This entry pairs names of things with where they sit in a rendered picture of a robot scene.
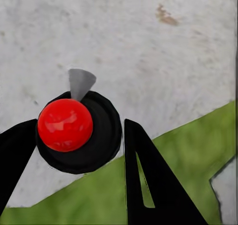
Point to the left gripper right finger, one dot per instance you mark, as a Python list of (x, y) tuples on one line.
[(173, 206)]

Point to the pesticide atomizer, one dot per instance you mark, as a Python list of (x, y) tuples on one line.
[(80, 130)]

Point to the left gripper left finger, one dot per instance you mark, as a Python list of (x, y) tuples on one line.
[(16, 147)]

